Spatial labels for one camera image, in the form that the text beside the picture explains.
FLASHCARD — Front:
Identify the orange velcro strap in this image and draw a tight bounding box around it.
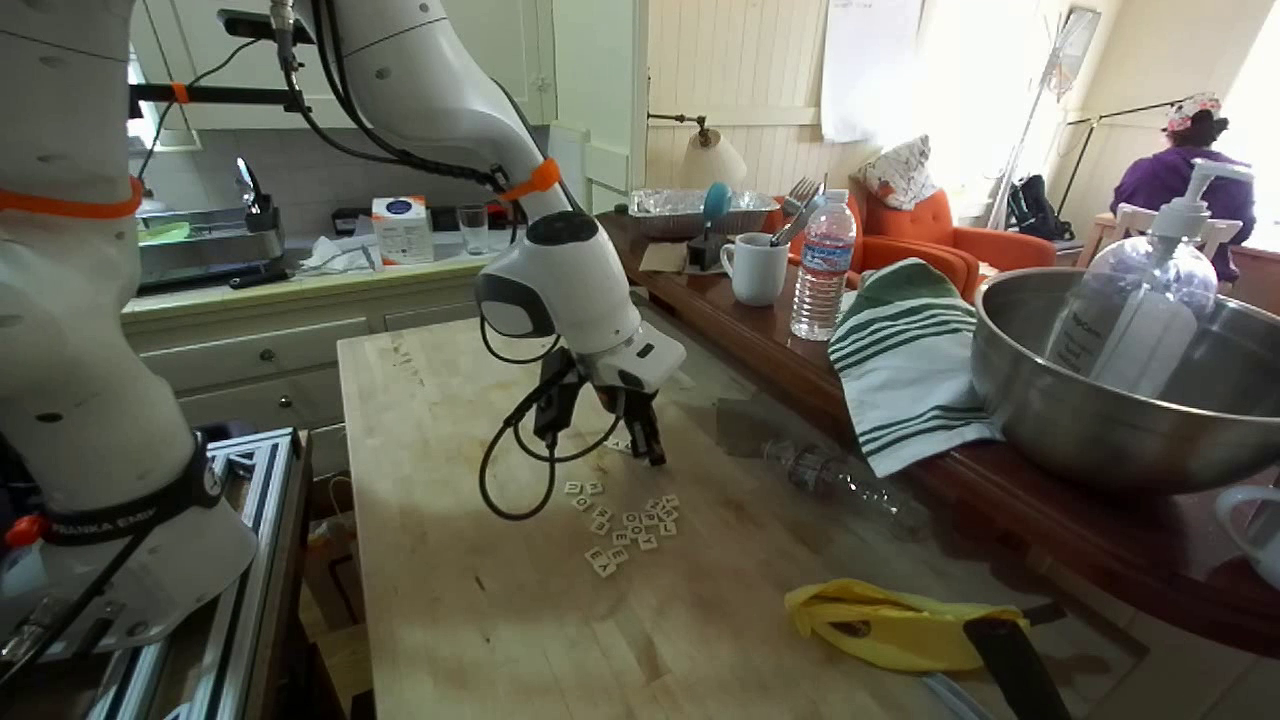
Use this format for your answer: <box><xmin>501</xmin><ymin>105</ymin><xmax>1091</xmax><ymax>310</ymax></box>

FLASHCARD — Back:
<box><xmin>0</xmin><ymin>178</ymin><xmax>147</xmax><ymax>223</ymax></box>
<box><xmin>491</xmin><ymin>156</ymin><xmax>567</xmax><ymax>207</ymax></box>

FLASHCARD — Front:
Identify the brown cardboard sheet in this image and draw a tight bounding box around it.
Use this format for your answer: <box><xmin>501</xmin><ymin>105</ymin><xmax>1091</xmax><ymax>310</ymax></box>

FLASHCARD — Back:
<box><xmin>635</xmin><ymin>238</ymin><xmax>695</xmax><ymax>279</ymax></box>

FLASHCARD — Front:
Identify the teal plastic scoop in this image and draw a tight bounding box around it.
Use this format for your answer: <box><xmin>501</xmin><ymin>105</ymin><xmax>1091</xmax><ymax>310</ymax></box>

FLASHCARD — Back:
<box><xmin>695</xmin><ymin>182</ymin><xmax>739</xmax><ymax>249</ymax></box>

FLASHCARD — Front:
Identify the black stand block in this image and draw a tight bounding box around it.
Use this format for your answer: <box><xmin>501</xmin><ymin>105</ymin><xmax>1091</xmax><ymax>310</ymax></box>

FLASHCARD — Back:
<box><xmin>685</xmin><ymin>231</ymin><xmax>727</xmax><ymax>276</ymax></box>

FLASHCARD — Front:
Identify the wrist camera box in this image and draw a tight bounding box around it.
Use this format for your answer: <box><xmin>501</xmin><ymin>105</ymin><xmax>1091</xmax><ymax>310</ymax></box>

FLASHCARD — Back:
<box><xmin>581</xmin><ymin>320</ymin><xmax>686</xmax><ymax>400</ymax></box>

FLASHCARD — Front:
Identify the crushed clear plastic bottle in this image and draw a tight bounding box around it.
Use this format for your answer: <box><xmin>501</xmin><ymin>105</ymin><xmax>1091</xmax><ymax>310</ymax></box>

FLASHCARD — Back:
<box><xmin>759</xmin><ymin>436</ymin><xmax>906</xmax><ymax>521</ymax></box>

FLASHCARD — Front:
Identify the large steel mixing bowl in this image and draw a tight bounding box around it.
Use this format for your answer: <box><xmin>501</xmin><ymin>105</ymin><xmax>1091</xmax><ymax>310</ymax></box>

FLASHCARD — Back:
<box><xmin>968</xmin><ymin>266</ymin><xmax>1280</xmax><ymax>501</ymax></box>

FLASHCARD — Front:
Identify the black handle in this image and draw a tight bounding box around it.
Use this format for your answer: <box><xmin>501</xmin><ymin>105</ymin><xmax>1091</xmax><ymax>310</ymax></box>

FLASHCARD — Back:
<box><xmin>959</xmin><ymin>602</ymin><xmax>1080</xmax><ymax>720</ymax></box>

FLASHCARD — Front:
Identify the white mug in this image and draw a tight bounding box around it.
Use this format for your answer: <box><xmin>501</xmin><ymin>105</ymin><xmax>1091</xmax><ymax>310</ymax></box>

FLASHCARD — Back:
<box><xmin>716</xmin><ymin>229</ymin><xmax>795</xmax><ymax>314</ymax></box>

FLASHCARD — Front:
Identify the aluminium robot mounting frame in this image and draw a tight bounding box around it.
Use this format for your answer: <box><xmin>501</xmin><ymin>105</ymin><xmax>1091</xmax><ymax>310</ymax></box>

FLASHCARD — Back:
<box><xmin>0</xmin><ymin>424</ymin><xmax>315</xmax><ymax>720</ymax></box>

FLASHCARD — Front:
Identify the orange armchair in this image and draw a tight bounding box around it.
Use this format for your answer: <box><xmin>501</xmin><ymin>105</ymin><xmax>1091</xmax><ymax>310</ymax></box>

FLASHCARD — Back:
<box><xmin>759</xmin><ymin>178</ymin><xmax>1063</xmax><ymax>306</ymax></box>

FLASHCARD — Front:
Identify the tall stand with panel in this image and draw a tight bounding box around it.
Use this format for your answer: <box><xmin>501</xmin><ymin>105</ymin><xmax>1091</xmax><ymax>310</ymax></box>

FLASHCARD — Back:
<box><xmin>984</xmin><ymin>0</ymin><xmax>1106</xmax><ymax>231</ymax></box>

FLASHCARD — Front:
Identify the white kitchen cabinet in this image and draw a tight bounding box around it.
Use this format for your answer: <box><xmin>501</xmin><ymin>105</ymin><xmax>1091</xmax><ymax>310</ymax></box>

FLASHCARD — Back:
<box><xmin>119</xmin><ymin>252</ymin><xmax>534</xmax><ymax>444</ymax></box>

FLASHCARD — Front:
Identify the green striped white towel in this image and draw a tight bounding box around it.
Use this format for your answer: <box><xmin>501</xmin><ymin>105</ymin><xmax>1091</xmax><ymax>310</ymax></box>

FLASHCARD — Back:
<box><xmin>823</xmin><ymin>258</ymin><xmax>1007</xmax><ymax>482</ymax></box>

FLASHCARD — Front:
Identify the white hanging paper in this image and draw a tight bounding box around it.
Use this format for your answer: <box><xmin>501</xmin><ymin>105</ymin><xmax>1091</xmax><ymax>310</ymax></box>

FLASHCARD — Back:
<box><xmin>814</xmin><ymin>0</ymin><xmax>936</xmax><ymax>147</ymax></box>

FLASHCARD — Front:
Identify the black bar with orange clips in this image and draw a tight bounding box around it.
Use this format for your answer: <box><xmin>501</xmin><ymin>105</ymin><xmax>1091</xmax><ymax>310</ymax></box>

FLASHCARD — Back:
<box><xmin>122</xmin><ymin>75</ymin><xmax>334</xmax><ymax>120</ymax></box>

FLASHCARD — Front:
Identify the black floor lamp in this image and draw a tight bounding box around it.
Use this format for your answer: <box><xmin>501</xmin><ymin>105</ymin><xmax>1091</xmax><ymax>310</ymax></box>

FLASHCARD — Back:
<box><xmin>1053</xmin><ymin>94</ymin><xmax>1203</xmax><ymax>223</ymax></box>

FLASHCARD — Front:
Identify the person in purple shirt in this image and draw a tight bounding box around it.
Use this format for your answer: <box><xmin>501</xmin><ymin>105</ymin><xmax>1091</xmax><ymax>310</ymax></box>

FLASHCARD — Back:
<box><xmin>1106</xmin><ymin>94</ymin><xmax>1265</xmax><ymax>288</ymax></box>

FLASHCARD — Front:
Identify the metal kitchen utensil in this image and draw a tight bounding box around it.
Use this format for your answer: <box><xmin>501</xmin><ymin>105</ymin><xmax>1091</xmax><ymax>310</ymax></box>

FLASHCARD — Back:
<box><xmin>769</xmin><ymin>195</ymin><xmax>802</xmax><ymax>252</ymax></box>
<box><xmin>782</xmin><ymin>178</ymin><xmax>823</xmax><ymax>238</ymax></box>

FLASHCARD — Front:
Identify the clear plastic water bottle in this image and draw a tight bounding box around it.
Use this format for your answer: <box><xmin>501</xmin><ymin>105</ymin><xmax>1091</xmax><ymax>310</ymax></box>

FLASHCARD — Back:
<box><xmin>788</xmin><ymin>188</ymin><xmax>858</xmax><ymax>349</ymax></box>

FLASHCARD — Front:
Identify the large aluminium foil tray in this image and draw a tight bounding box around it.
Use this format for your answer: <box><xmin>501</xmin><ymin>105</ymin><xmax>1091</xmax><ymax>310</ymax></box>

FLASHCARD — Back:
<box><xmin>625</xmin><ymin>185</ymin><xmax>779</xmax><ymax>223</ymax></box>

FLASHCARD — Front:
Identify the table lamp white shade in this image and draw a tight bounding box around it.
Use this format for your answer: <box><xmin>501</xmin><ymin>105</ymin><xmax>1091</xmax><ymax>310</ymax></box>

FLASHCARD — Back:
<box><xmin>646</xmin><ymin>107</ymin><xmax>751</xmax><ymax>194</ymax></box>

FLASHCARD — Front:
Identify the white container blue label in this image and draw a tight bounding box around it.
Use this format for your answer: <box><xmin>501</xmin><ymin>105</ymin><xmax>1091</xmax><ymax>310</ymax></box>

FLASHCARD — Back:
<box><xmin>368</xmin><ymin>194</ymin><xmax>436</xmax><ymax>268</ymax></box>

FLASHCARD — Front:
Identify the dark brown wooden table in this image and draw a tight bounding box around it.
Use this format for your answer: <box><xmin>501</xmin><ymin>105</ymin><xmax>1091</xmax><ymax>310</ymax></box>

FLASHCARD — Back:
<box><xmin>581</xmin><ymin>204</ymin><xmax>1280</xmax><ymax>665</ymax></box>

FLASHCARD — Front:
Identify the black bag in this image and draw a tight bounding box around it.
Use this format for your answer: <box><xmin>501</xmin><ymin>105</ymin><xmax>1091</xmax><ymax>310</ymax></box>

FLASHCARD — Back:
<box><xmin>1002</xmin><ymin>173</ymin><xmax>1070</xmax><ymax>249</ymax></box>

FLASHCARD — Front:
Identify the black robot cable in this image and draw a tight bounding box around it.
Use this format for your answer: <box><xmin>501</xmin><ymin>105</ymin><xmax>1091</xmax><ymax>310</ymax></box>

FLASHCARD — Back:
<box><xmin>213</xmin><ymin>0</ymin><xmax>631</xmax><ymax>525</ymax></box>

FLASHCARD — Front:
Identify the white crumpled cloth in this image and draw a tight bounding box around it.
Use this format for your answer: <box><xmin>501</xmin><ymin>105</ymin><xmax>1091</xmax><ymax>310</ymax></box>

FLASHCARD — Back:
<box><xmin>294</xmin><ymin>231</ymin><xmax>397</xmax><ymax>279</ymax></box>

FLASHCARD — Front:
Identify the patterned pillow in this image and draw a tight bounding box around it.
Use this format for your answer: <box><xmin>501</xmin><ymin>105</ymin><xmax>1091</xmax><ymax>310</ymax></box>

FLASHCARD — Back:
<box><xmin>854</xmin><ymin>132</ymin><xmax>944</xmax><ymax>212</ymax></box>

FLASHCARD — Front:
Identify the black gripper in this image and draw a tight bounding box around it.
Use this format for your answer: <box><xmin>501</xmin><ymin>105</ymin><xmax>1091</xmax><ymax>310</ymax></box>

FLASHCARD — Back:
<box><xmin>587</xmin><ymin>374</ymin><xmax>667</xmax><ymax>471</ymax></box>

